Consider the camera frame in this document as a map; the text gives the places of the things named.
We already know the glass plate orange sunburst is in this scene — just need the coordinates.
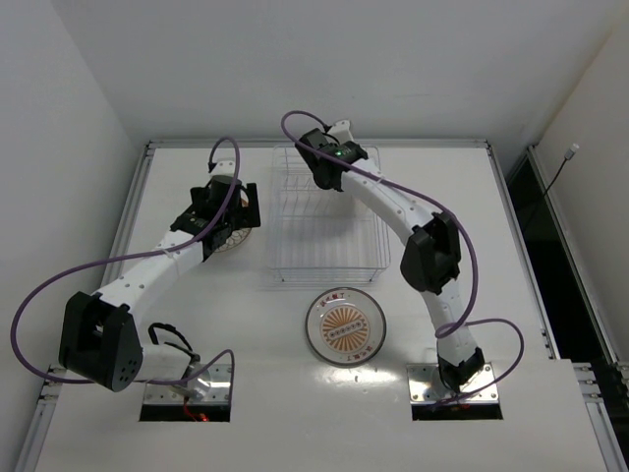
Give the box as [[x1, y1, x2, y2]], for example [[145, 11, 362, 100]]
[[305, 287, 387, 368]]

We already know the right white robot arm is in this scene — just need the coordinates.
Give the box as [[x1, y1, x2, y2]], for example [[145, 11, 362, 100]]
[[295, 129, 485, 393]]

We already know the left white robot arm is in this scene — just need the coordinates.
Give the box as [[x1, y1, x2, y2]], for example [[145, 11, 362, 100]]
[[59, 171, 260, 392]]

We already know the left flower pattern plate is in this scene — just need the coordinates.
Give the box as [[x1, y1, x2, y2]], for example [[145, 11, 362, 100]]
[[215, 197, 252, 253]]

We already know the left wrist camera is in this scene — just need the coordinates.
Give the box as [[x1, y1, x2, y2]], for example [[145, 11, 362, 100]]
[[208, 157, 236, 178]]

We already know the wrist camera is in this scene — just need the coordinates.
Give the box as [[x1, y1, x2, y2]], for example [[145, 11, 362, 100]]
[[326, 119, 354, 145], [208, 157, 236, 178]]

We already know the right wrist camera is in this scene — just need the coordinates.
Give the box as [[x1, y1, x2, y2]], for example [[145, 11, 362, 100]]
[[326, 119, 354, 145]]

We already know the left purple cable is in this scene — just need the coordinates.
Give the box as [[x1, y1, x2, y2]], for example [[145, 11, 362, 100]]
[[9, 136, 241, 385]]

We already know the white wire dish rack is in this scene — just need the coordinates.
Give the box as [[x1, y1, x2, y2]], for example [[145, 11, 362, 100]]
[[264, 145, 391, 286]]

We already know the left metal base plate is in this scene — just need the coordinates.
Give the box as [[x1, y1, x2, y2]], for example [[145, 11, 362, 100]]
[[143, 364, 233, 406]]

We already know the metal base plate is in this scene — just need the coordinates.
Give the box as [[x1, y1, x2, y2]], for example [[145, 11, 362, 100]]
[[143, 364, 233, 406], [407, 363, 499, 406]]

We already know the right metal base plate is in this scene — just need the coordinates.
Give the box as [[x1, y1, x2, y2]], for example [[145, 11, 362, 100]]
[[407, 363, 499, 406]]

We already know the black cable white plug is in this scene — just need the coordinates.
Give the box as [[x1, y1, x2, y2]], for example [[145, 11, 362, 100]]
[[542, 143, 580, 199]]

